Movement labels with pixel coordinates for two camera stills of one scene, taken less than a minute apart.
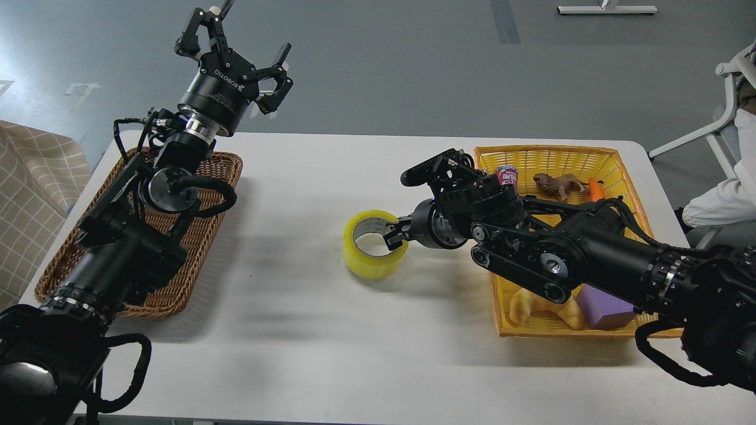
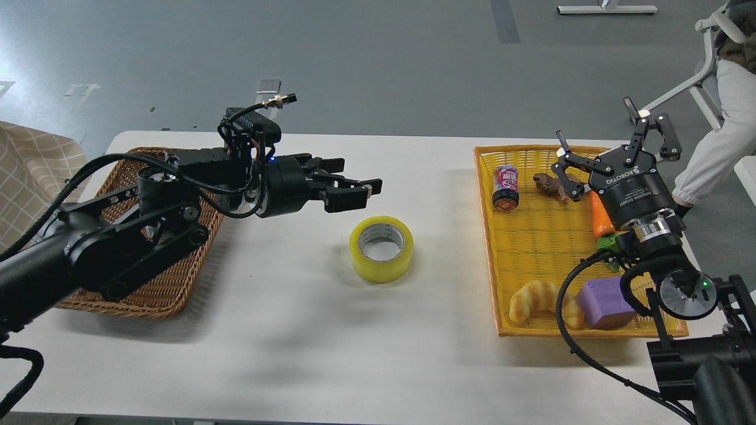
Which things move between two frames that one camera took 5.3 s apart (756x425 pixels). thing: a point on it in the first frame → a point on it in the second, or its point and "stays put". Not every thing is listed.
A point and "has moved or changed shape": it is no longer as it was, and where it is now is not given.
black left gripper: (222, 87) → (289, 183)
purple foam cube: (603, 311) stays put
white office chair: (723, 139) → (711, 25)
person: (732, 200) → (714, 157)
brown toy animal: (554, 186) stays put
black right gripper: (429, 226) → (627, 180)
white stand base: (576, 10) stays put
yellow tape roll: (374, 267) has moved or changed shape
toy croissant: (528, 301) stays put
